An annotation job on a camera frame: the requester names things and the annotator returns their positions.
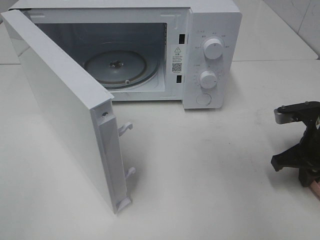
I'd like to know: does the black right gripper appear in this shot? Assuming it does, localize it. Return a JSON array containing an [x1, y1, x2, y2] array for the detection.
[[271, 120, 320, 187]]

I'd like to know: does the round white door button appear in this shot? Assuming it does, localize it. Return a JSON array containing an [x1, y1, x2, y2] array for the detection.
[[196, 93, 212, 106]]

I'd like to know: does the white microwave door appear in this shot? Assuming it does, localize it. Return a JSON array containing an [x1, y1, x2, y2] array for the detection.
[[1, 10, 135, 213]]

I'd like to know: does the pink round plate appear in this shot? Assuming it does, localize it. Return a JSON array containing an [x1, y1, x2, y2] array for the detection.
[[309, 180, 320, 199]]

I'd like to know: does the lower white timer knob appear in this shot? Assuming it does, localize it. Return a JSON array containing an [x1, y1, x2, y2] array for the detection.
[[199, 70, 218, 89]]

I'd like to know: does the upper white power knob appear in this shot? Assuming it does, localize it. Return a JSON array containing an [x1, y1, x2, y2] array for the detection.
[[203, 37, 224, 60]]

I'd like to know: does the white microwave oven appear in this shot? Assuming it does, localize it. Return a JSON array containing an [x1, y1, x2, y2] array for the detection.
[[6, 0, 242, 109]]

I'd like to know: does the white warning label sticker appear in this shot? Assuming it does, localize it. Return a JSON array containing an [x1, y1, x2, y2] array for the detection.
[[170, 44, 185, 74]]

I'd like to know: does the glass microwave turntable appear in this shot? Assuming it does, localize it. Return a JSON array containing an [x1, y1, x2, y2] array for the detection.
[[84, 50, 160, 90]]

